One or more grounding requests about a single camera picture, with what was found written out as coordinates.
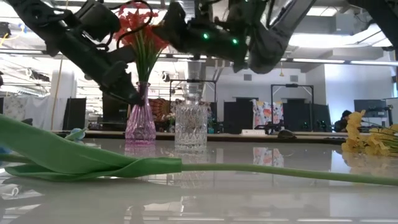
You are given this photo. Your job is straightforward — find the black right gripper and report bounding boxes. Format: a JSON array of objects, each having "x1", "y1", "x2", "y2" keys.
[{"x1": 152, "y1": 1, "x2": 224, "y2": 60}]

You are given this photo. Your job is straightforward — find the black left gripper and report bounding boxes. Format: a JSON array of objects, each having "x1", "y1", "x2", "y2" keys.
[{"x1": 83, "y1": 46, "x2": 144, "y2": 106}]

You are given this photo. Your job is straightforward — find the purple ribbed glass vase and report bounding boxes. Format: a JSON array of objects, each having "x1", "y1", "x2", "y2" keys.
[{"x1": 124, "y1": 81, "x2": 157, "y2": 146}]

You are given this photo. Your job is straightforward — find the clear crystal glass vase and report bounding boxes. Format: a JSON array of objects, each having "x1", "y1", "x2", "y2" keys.
[{"x1": 174, "y1": 82, "x2": 208, "y2": 152}]

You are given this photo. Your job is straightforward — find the yellow flower bunch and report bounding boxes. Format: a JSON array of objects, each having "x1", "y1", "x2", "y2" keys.
[{"x1": 341, "y1": 109, "x2": 398, "y2": 157}]

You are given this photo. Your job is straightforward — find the black monitor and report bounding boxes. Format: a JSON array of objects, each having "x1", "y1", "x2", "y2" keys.
[{"x1": 101, "y1": 92, "x2": 129, "y2": 124}]

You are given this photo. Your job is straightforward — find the orange mandala tapestry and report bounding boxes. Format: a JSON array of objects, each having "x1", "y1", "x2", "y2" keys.
[{"x1": 149, "y1": 98, "x2": 175, "y2": 123}]

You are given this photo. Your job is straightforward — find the narrow black panel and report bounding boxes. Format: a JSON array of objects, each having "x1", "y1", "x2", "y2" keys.
[{"x1": 63, "y1": 98, "x2": 87, "y2": 131}]

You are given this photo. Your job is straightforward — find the blue tulip with green leaves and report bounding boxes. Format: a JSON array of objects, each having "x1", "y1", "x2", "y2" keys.
[{"x1": 63, "y1": 127, "x2": 88, "y2": 142}]

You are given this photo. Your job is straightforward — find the small potted plant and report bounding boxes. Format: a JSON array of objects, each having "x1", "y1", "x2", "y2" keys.
[{"x1": 206, "y1": 114, "x2": 216, "y2": 132}]

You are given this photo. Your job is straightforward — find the green tulip stem with leaf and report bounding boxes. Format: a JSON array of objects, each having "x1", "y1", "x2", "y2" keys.
[{"x1": 0, "y1": 114, "x2": 398, "y2": 187}]

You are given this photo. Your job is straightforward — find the white hanging sheet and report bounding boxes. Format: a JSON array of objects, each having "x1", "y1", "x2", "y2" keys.
[{"x1": 0, "y1": 95, "x2": 65, "y2": 130}]

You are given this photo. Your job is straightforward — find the long wooden desk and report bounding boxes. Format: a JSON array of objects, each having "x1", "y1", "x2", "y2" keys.
[{"x1": 51, "y1": 129, "x2": 349, "y2": 144}]

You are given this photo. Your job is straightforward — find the black partition panel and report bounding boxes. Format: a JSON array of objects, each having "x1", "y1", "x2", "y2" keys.
[
  {"x1": 282, "y1": 98, "x2": 332, "y2": 131},
  {"x1": 223, "y1": 96, "x2": 254, "y2": 133}
]

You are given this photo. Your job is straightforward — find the floral patterned cloth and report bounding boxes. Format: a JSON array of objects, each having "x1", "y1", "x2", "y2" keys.
[{"x1": 251, "y1": 98, "x2": 284, "y2": 128}]

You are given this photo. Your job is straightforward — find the white power strip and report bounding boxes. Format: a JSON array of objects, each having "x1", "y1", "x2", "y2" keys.
[{"x1": 241, "y1": 128, "x2": 267, "y2": 136}]

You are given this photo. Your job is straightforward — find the black desk device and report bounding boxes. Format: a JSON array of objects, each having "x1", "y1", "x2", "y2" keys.
[{"x1": 254, "y1": 121, "x2": 284, "y2": 134}]

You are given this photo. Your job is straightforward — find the black computer mouse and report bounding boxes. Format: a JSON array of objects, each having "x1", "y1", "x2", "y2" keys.
[{"x1": 277, "y1": 129, "x2": 297, "y2": 139}]

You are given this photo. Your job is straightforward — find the person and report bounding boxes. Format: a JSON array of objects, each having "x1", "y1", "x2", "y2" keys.
[{"x1": 334, "y1": 110, "x2": 353, "y2": 133}]

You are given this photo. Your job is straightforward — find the dark computer monitor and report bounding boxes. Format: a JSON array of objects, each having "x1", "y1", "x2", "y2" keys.
[{"x1": 353, "y1": 98, "x2": 388, "y2": 118}]

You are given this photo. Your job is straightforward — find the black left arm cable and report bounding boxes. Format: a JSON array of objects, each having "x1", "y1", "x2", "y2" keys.
[{"x1": 115, "y1": 0, "x2": 154, "y2": 48}]

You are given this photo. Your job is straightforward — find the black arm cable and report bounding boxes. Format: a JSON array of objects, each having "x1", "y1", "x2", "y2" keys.
[
  {"x1": 266, "y1": 0, "x2": 279, "y2": 30},
  {"x1": 115, "y1": 0, "x2": 154, "y2": 48}
]

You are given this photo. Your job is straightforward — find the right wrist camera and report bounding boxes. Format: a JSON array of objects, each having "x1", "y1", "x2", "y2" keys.
[{"x1": 189, "y1": 0, "x2": 218, "y2": 24}]

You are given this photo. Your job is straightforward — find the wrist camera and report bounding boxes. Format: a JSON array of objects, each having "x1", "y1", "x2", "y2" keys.
[
  {"x1": 74, "y1": 0, "x2": 121, "y2": 41},
  {"x1": 189, "y1": 0, "x2": 218, "y2": 24}
]

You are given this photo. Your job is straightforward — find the yellow hanging cord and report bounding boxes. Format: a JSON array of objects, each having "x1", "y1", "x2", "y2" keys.
[{"x1": 50, "y1": 57, "x2": 64, "y2": 130}]

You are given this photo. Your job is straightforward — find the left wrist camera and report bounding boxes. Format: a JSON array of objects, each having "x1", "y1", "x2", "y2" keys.
[{"x1": 74, "y1": 0, "x2": 121, "y2": 41}]

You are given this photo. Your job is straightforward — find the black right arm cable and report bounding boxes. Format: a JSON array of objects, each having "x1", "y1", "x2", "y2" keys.
[{"x1": 266, "y1": 0, "x2": 279, "y2": 30}]

